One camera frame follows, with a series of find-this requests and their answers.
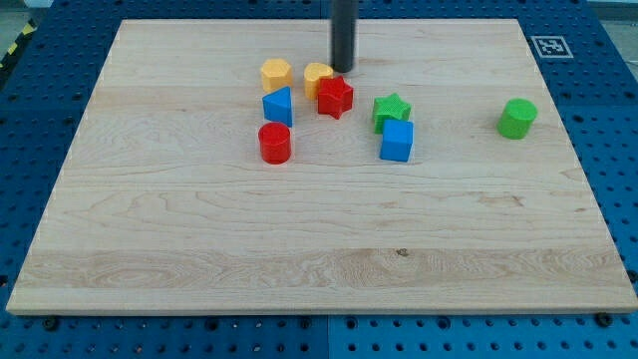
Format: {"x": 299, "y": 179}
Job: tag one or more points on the blue cube block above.
{"x": 397, "y": 140}

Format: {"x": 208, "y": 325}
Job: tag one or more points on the red star block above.
{"x": 335, "y": 97}

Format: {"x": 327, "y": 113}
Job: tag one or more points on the green star block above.
{"x": 390, "y": 107}

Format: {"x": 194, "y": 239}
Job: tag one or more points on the red cylinder block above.
{"x": 275, "y": 144}

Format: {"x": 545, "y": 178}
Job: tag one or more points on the blue triangle block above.
{"x": 277, "y": 106}

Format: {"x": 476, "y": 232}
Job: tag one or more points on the light wooden board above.
{"x": 164, "y": 205}

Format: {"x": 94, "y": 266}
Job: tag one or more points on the yellow heart block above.
{"x": 312, "y": 75}

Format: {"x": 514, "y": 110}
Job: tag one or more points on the yellow hexagon block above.
{"x": 276, "y": 73}

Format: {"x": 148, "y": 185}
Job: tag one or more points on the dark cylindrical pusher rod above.
{"x": 343, "y": 21}

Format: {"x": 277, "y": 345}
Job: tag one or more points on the green cylinder block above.
{"x": 516, "y": 118}

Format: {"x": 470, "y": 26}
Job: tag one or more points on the white fiducial marker tag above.
{"x": 551, "y": 47}

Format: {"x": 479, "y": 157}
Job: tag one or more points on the black screw front left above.
{"x": 50, "y": 323}

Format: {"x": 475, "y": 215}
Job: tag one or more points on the black screw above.
{"x": 50, "y": 323}
{"x": 603, "y": 319}

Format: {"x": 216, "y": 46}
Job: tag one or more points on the black screw front right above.
{"x": 603, "y": 319}

